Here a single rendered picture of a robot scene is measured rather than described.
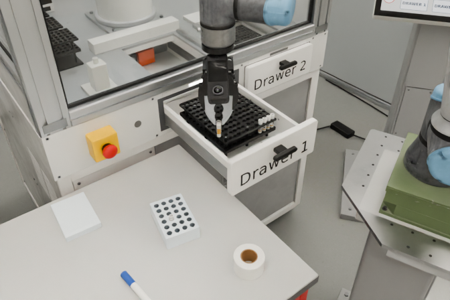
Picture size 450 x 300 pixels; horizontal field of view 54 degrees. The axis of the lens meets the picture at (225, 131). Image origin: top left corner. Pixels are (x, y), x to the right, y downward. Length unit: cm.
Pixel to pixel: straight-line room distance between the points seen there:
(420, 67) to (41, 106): 148
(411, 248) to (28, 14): 100
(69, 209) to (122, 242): 17
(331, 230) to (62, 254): 135
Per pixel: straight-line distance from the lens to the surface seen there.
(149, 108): 126
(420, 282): 140
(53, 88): 112
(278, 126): 128
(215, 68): 95
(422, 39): 195
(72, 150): 121
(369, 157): 137
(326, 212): 223
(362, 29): 295
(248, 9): 88
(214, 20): 92
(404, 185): 116
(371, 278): 145
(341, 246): 211
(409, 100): 208
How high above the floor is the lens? 161
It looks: 37 degrees down
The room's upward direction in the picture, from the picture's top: straight up
